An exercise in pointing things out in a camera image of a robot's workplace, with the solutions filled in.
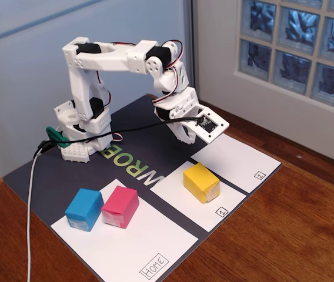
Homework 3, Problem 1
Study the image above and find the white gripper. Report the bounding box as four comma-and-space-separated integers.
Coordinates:
152, 86, 199, 146

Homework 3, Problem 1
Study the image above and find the yellow paper box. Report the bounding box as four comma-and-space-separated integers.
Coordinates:
182, 162, 222, 205

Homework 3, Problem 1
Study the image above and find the pink paper box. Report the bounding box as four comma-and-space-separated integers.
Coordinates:
101, 184, 140, 229

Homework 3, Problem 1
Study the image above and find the white sheet labelled Home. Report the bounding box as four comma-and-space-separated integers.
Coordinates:
50, 178, 199, 280

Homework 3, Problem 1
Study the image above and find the blue paper box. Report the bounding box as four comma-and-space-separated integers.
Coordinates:
64, 187, 103, 233

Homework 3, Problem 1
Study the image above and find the white sheet labelled 2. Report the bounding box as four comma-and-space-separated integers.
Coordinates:
190, 133, 282, 194

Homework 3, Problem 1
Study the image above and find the white sheet labelled 1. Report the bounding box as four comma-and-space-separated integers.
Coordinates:
149, 160, 248, 233

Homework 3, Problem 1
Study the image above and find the green clamp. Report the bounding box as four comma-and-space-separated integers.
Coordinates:
45, 126, 72, 149

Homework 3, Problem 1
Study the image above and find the dark mat with WROB print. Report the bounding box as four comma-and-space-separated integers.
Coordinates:
2, 93, 283, 282

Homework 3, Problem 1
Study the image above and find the glass block window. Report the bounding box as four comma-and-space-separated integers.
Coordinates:
237, 0, 334, 114

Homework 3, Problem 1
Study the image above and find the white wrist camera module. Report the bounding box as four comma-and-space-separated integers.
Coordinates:
181, 106, 230, 145

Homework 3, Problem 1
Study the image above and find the black camera cable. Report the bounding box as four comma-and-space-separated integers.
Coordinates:
33, 116, 203, 159

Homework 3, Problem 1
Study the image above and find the red black white servo wire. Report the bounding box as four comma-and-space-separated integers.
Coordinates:
153, 39, 185, 103

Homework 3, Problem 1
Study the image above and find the grey metal partition post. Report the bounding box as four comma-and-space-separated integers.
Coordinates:
183, 0, 199, 109

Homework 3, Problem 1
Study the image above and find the white cable with black plug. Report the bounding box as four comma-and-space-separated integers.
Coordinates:
25, 140, 53, 282

